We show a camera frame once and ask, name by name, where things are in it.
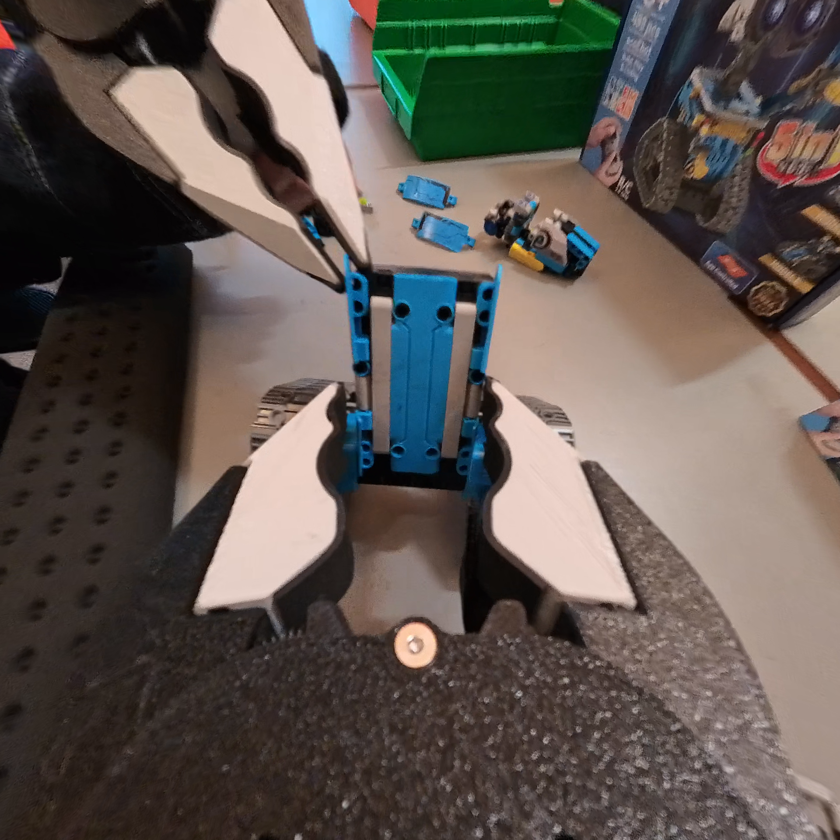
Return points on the blue curved brick panel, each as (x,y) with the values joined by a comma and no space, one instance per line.
(426,191)
(445,232)

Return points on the grey bent brick beam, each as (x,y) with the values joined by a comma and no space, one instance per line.
(365,205)

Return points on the light grey desk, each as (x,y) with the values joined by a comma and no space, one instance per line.
(656,426)

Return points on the green plastic bin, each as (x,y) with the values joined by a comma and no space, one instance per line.
(492,111)

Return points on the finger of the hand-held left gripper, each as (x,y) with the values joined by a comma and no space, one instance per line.
(197,157)
(295,85)

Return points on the person's clothed body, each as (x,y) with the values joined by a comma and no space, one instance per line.
(19,308)

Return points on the small robot kit box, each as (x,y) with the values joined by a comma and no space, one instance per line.
(827,439)

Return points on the person's left forearm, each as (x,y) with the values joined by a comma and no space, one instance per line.
(65,184)

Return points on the large robot kit box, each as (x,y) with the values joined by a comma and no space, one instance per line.
(722,131)

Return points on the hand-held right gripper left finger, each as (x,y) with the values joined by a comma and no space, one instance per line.
(269,525)

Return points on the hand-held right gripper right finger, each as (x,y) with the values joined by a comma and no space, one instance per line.
(558,525)

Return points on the black dimpled mat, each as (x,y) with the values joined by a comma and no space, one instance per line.
(79,459)

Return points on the blue grey tracked toy robot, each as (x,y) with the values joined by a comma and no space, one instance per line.
(423,367)

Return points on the robot head brick assembly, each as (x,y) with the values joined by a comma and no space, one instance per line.
(558,246)

